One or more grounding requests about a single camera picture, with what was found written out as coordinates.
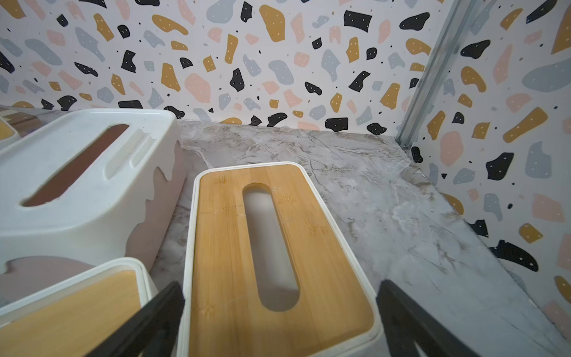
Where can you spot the right corner aluminium post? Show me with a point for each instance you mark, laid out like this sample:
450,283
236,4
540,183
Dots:
454,29

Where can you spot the white pink tissue box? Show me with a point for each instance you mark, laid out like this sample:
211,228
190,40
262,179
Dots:
92,186

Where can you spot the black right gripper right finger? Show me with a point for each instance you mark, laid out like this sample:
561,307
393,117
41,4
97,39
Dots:
411,330

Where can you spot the light bamboo lid tissue box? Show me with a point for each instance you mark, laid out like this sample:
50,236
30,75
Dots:
268,271

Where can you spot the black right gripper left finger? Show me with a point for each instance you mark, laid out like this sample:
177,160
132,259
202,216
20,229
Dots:
152,331

